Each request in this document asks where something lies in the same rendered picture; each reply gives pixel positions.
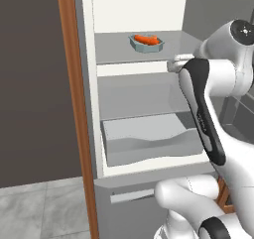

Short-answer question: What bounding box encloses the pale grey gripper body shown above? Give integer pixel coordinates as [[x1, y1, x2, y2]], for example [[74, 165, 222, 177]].
[[166, 53, 196, 74]]

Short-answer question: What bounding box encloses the grey-blue tupperware container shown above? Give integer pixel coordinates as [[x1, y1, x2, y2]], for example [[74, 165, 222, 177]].
[[128, 33, 166, 55]]

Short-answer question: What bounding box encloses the orange shrimp and carrot meal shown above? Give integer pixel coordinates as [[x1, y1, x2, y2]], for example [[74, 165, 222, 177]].
[[133, 34, 161, 47]]

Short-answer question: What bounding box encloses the grey fridge shelf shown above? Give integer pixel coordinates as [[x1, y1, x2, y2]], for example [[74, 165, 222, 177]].
[[94, 30, 203, 65], [96, 71, 191, 121]]

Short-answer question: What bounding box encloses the grey fridge crisper drawer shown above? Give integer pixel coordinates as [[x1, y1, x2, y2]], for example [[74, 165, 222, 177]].
[[100, 111, 208, 168]]

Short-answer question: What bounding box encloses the grey open fridge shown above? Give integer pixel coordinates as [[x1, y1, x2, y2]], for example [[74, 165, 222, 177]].
[[72, 0, 254, 239]]

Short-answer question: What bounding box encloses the brown wooden side panel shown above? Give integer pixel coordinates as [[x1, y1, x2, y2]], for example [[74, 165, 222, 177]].
[[215, 176, 236, 215], [55, 0, 100, 239]]

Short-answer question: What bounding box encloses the grey freezer drawer front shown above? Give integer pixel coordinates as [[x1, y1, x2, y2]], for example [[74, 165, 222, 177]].
[[93, 169, 220, 239]]

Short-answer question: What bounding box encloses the pale grey drawer handle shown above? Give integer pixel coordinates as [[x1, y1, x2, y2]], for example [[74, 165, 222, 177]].
[[109, 187, 156, 204]]

